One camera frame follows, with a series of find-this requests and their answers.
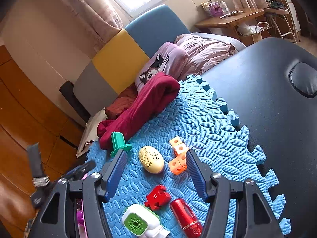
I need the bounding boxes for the white green plug-in device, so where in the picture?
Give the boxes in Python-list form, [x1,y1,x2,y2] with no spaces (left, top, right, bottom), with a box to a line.
[121,204,170,238]

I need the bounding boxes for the dark red folded blanket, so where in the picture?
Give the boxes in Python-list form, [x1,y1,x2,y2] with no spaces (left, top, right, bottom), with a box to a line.
[97,72,180,150]

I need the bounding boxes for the pink shallow cardboard box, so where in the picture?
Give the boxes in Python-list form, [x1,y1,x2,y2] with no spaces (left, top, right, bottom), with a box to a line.
[75,199,88,238]

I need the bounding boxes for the purple box on table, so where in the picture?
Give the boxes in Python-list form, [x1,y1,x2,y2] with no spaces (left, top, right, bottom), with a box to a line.
[201,0,229,17]

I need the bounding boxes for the yellow oval perforated object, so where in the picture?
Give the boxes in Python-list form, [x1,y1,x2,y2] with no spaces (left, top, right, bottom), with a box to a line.
[139,146,164,174]

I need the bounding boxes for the wooden wardrobe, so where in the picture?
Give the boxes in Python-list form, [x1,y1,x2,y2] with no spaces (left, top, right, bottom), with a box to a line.
[1,45,84,237]

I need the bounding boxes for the grey yellow blue headboard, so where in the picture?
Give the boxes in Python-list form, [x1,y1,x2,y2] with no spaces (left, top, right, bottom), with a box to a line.
[73,5,190,116]

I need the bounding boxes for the pink striped bedsheet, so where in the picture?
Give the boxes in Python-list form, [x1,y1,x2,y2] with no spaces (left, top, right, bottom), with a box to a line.
[174,32,246,80]

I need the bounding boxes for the orange linked cubes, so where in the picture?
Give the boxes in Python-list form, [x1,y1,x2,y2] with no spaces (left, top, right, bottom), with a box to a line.
[168,136,189,175]

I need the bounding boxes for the red metallic cylinder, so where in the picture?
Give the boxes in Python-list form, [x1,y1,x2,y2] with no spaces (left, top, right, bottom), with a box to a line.
[170,198,203,238]

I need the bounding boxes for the wooden side table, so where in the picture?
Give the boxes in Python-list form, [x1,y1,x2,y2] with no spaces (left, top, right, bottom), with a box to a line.
[195,9,264,46]

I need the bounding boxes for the black rolled mat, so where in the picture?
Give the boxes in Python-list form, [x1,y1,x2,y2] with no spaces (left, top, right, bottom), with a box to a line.
[59,81,91,123]

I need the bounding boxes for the red puzzle piece block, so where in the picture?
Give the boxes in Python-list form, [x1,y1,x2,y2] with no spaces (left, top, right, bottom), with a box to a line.
[144,185,171,211]

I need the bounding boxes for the cat print pillow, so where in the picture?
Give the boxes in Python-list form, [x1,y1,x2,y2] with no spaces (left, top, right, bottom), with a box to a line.
[134,42,189,93]

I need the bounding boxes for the beige canvas bag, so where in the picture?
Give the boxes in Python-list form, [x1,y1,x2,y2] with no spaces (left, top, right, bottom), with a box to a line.
[76,108,107,158]

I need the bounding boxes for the pink curtain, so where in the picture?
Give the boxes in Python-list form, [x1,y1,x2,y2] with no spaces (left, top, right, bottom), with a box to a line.
[60,0,124,51]

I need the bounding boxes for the blue foam puzzle mat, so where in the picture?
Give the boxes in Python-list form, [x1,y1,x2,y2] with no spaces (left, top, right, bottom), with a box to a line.
[85,74,292,238]

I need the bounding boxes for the magenta plastic cup toy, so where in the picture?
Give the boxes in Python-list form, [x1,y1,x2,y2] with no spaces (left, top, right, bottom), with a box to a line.
[76,209,85,227]

